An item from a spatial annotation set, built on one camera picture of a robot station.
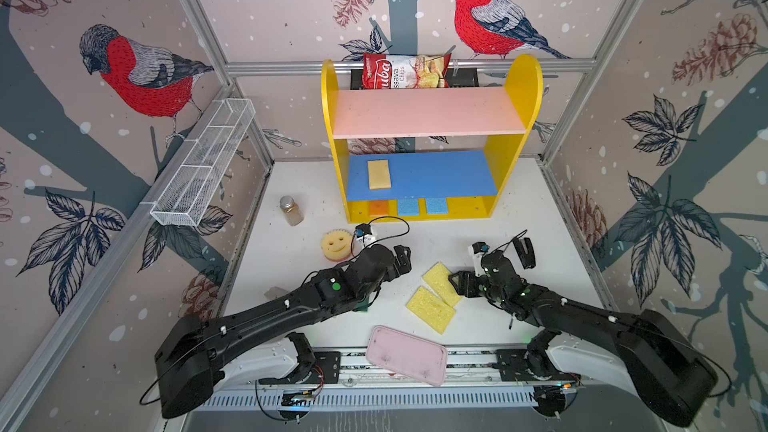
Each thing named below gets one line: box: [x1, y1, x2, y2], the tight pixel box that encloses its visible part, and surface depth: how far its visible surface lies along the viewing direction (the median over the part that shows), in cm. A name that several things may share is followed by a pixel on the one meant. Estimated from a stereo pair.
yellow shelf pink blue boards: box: [321, 55, 545, 224], surface depth 94 cm
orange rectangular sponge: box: [369, 200, 389, 217], surface depth 106 cm
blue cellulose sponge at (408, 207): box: [398, 198, 420, 217], surface depth 106 cm
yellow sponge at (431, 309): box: [406, 286, 456, 335], surface depth 84 cm
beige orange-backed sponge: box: [367, 159, 391, 190], surface depth 97 cm
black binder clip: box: [513, 229, 536, 270], surface depth 94 cm
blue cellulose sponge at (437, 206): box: [426, 197, 448, 215], surface depth 106 cm
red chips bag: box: [362, 53, 452, 89], surface depth 89 cm
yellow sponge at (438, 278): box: [422, 262, 462, 308], surface depth 89 cm
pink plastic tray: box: [366, 325, 448, 387], surface depth 75 cm
